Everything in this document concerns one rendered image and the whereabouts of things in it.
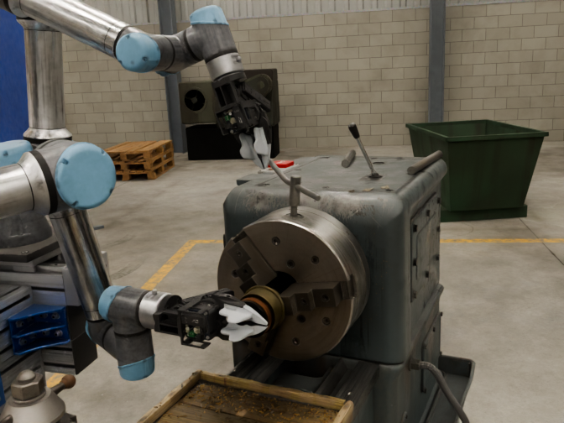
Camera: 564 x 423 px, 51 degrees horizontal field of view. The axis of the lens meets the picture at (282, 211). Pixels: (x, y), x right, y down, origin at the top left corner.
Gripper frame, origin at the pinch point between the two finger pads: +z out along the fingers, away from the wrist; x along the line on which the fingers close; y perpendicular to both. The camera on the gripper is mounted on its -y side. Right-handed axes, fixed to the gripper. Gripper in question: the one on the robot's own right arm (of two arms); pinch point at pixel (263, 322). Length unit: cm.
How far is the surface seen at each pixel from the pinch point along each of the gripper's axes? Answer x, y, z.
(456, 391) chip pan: -55, -80, 22
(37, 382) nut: 9.3, 42.7, -8.8
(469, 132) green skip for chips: -38, -590, -54
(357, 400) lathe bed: -21.8, -14.5, 13.0
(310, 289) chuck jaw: 3.0, -10.7, 5.0
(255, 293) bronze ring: 3.9, -3.7, -3.3
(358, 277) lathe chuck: 3.0, -20.4, 11.7
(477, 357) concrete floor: -109, -207, 12
